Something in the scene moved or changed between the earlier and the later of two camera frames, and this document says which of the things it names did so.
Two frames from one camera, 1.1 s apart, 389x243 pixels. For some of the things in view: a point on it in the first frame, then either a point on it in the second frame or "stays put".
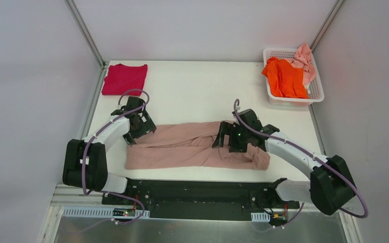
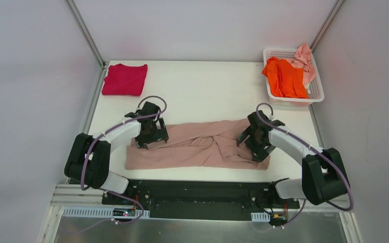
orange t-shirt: (285, 80) stays put
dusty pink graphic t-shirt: (190, 146) stays put
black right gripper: (224, 137) -> (253, 146)
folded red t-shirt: (120, 78) stays put
